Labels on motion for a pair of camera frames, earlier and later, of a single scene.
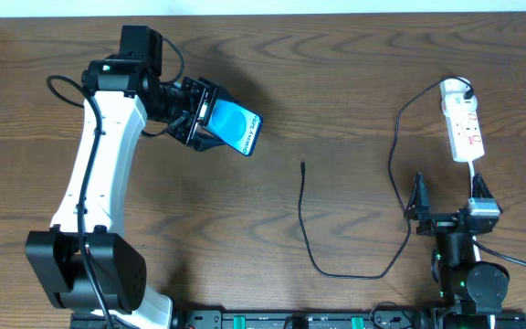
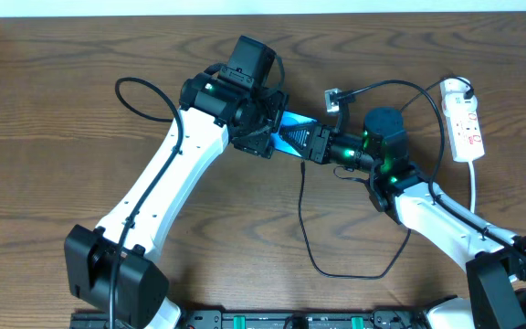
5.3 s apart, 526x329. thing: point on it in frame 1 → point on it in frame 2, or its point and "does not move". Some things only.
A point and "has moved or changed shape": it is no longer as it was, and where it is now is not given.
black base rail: (320, 319) does not move
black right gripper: (447, 221) → (318, 144)
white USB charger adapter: (455, 103) does not move
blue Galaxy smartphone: (235, 125) has moved or changed shape
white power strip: (465, 135) does not move
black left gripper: (194, 111) → (259, 132)
